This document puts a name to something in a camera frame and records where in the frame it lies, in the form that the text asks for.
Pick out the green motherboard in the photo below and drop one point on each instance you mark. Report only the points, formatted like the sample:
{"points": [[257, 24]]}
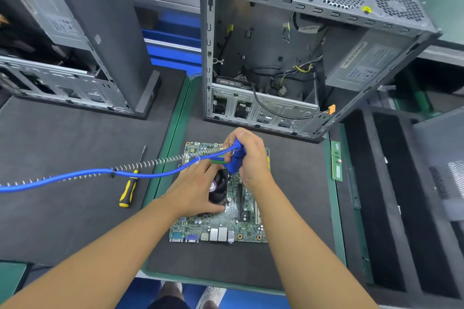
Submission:
{"points": [[250, 222]]}

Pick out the person's left forearm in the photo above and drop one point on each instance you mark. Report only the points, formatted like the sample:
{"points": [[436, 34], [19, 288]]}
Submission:
{"points": [[87, 262]]}

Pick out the person's white shoe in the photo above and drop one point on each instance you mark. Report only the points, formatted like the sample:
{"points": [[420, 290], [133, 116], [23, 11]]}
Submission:
{"points": [[172, 289], [212, 298]]}

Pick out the dark grey computer case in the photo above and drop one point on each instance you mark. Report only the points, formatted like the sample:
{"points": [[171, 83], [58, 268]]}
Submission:
{"points": [[290, 1]]}

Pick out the blue electric screwdriver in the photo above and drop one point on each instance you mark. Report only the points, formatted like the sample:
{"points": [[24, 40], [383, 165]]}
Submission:
{"points": [[236, 159]]}

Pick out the grey case side panel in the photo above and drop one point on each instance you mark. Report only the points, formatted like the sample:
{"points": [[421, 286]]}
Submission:
{"points": [[446, 167]]}

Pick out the person's right forearm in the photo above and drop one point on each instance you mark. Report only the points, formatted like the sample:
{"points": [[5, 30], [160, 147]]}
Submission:
{"points": [[312, 254]]}

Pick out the black CPU fan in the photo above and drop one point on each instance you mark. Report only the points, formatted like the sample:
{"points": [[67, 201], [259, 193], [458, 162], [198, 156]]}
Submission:
{"points": [[217, 183]]}

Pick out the silver power supply unit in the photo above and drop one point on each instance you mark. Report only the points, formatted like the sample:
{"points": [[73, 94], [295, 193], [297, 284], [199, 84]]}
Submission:
{"points": [[370, 59]]}

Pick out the person's right hand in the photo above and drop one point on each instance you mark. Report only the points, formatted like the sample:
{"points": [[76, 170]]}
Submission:
{"points": [[252, 160]]}

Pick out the silver computer case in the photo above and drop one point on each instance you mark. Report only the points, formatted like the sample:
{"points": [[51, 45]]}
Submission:
{"points": [[94, 30]]}

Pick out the black divided foam tray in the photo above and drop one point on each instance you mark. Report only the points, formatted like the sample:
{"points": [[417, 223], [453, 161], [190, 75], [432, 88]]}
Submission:
{"points": [[362, 196]]}

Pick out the green memory module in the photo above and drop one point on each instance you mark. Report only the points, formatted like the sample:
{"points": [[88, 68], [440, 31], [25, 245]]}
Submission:
{"points": [[336, 160]]}

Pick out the person's left hand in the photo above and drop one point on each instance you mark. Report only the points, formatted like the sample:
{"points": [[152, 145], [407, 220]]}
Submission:
{"points": [[194, 191]]}

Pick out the blue plastic crate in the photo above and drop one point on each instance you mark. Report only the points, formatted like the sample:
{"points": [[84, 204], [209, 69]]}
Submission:
{"points": [[174, 44]]}

